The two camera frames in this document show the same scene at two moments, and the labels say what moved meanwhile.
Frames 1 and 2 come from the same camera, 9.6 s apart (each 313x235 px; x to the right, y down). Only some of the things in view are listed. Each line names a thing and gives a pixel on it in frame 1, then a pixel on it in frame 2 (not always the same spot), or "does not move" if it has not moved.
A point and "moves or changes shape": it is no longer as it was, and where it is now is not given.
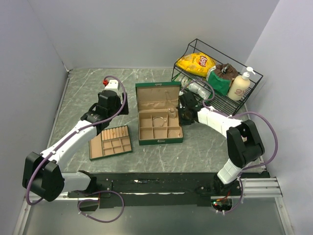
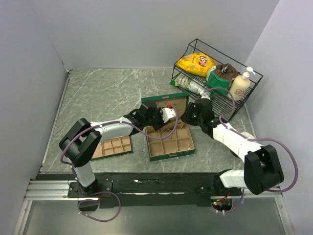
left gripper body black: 118,104 to 158,123
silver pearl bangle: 158,121 moves or changes shape
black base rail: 132,190 does not move
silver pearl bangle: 172,130 to 184,145
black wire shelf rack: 224,82 does not move
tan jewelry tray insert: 110,142 does not move
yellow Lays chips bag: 197,63 does not move
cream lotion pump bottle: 240,85 does not move
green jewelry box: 158,105 moves or changes shape
